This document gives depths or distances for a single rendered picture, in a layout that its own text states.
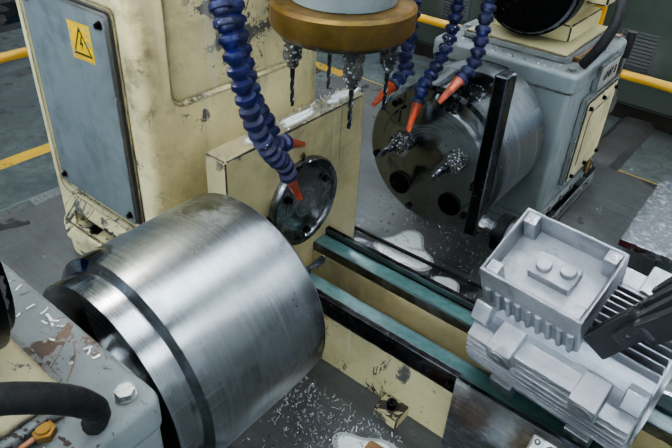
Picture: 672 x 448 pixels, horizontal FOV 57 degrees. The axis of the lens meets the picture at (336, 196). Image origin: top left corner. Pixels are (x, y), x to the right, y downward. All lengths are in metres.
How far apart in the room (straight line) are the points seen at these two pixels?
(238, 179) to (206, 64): 0.18
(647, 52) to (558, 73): 2.74
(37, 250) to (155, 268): 0.70
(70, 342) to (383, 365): 0.48
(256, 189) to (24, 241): 0.59
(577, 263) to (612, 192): 0.82
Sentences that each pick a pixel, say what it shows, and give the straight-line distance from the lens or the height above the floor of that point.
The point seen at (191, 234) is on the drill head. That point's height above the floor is 1.16.
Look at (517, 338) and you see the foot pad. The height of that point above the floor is 1.04.
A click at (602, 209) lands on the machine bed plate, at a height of 0.80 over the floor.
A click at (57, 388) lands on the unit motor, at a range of 0.40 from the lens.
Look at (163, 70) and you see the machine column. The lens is 0.84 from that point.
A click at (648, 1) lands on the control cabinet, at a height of 0.69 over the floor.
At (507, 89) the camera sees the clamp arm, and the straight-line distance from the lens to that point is 0.83.
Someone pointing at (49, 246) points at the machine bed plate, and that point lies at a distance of 1.29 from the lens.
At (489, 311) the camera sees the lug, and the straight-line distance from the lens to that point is 0.74.
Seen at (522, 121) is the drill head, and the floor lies 1.11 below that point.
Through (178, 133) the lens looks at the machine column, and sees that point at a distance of 0.89.
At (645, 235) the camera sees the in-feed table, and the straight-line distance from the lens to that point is 1.21.
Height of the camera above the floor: 1.54
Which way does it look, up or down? 33 degrees down
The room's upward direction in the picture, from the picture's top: 3 degrees clockwise
